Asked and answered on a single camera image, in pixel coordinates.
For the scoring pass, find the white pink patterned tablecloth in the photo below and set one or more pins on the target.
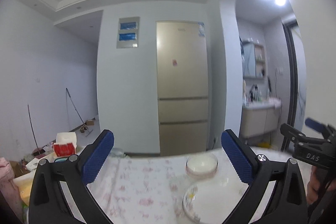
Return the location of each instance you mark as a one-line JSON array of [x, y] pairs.
[[151, 190]]

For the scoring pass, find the grey electrical panel box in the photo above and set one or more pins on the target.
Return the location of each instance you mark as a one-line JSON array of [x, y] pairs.
[[127, 35]]

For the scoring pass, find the metal mop pole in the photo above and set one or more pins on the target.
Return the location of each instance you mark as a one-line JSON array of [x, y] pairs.
[[84, 126]]

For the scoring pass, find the cartoon patterned plate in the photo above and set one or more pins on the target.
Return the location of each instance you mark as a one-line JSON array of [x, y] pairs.
[[212, 200]]

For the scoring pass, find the white trash bin with lid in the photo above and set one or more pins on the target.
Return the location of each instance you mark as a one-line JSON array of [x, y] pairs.
[[117, 152]]

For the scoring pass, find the red and white carton box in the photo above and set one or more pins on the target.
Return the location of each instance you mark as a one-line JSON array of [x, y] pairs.
[[65, 145]]

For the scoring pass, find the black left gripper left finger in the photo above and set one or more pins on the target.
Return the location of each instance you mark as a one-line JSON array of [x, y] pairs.
[[48, 203]]

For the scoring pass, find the beige three-door refrigerator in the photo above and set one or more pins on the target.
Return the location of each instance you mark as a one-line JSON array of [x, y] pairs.
[[183, 88]]

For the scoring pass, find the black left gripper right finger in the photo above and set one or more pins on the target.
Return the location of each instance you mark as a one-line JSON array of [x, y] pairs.
[[287, 202]]

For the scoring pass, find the right human hand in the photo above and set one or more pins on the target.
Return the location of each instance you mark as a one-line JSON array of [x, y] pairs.
[[314, 184]]

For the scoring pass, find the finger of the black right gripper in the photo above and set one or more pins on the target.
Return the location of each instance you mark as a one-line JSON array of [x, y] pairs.
[[294, 135], [316, 126]]

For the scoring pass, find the beige bathroom vanity cabinet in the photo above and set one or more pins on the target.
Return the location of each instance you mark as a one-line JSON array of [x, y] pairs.
[[260, 117]]

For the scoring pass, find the wall mirror cabinet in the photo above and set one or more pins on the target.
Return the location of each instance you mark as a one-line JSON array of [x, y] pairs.
[[253, 60]]

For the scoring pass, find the pink strawberry ceramic bowl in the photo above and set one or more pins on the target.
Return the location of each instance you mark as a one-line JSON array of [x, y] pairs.
[[202, 165]]

